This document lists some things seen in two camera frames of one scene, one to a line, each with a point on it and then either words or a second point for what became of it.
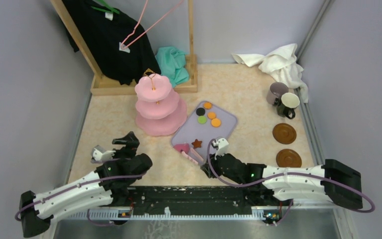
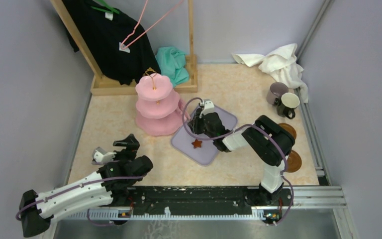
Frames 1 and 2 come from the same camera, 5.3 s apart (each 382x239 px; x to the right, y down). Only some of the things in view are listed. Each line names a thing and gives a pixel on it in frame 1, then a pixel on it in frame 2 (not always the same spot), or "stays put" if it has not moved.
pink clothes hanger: (123, 47) stays put
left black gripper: (132, 144) stays put
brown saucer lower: (288, 158) stays put
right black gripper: (205, 167) → (197, 122)
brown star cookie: (197, 143) stays put
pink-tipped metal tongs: (198, 159) → (181, 106)
